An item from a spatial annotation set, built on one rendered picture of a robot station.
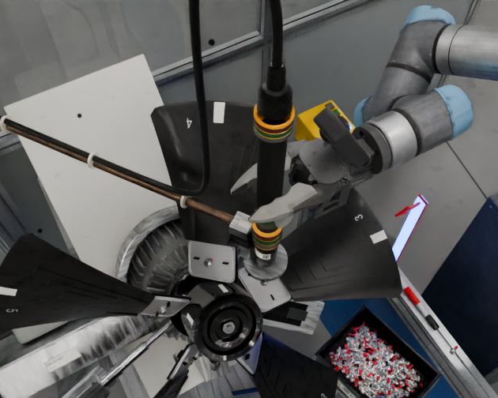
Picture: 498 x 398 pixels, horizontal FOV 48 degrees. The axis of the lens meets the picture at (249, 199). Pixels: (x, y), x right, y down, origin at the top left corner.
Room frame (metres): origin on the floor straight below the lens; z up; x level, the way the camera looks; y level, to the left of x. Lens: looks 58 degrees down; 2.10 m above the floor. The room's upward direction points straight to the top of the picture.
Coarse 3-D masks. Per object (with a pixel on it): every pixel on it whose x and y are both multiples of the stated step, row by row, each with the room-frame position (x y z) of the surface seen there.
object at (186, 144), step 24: (168, 120) 0.58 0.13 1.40; (240, 120) 0.56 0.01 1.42; (168, 144) 0.55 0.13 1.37; (192, 144) 0.55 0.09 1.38; (216, 144) 0.54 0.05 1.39; (240, 144) 0.53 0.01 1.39; (168, 168) 0.53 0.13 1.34; (192, 168) 0.52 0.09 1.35; (216, 168) 0.51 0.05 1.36; (240, 168) 0.50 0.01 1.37; (216, 192) 0.48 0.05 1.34; (192, 216) 0.46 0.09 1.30; (192, 240) 0.43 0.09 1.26; (216, 240) 0.42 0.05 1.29
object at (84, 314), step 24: (24, 240) 0.35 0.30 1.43; (24, 264) 0.33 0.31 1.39; (48, 264) 0.33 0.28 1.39; (72, 264) 0.33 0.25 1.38; (24, 288) 0.31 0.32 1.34; (48, 288) 0.32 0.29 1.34; (72, 288) 0.32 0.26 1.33; (96, 288) 0.32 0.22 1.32; (120, 288) 0.32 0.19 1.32; (0, 312) 0.30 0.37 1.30; (24, 312) 0.30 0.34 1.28; (48, 312) 0.31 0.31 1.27; (72, 312) 0.31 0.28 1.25; (96, 312) 0.32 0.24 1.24; (120, 312) 0.32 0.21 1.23
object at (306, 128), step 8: (320, 104) 0.90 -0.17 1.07; (304, 112) 0.87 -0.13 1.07; (312, 112) 0.87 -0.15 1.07; (296, 120) 0.86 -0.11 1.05; (304, 120) 0.85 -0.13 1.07; (312, 120) 0.85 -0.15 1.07; (296, 128) 0.86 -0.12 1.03; (304, 128) 0.83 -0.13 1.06; (312, 128) 0.82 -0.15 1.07; (296, 136) 0.86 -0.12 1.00; (304, 136) 0.83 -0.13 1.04; (312, 136) 0.80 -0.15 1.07; (320, 136) 0.80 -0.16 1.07
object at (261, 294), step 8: (240, 272) 0.41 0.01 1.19; (240, 280) 0.39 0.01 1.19; (248, 280) 0.39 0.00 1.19; (256, 280) 0.39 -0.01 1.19; (272, 280) 0.39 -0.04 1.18; (280, 280) 0.39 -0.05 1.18; (248, 288) 0.38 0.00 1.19; (256, 288) 0.38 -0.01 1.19; (264, 288) 0.38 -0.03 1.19; (272, 288) 0.38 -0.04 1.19; (280, 288) 0.38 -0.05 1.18; (256, 296) 0.36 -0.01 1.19; (264, 296) 0.36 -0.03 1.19; (280, 296) 0.36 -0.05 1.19; (288, 296) 0.36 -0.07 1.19; (264, 304) 0.35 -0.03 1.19; (272, 304) 0.35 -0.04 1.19; (280, 304) 0.35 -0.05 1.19
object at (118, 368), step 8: (160, 328) 0.33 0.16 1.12; (168, 328) 0.33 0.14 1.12; (152, 336) 0.32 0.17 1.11; (144, 344) 0.30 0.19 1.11; (136, 352) 0.29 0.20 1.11; (144, 352) 0.29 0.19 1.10; (128, 360) 0.28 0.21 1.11; (112, 368) 0.26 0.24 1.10; (120, 368) 0.26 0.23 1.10; (104, 376) 0.25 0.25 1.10; (112, 376) 0.25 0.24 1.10; (104, 384) 0.24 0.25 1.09
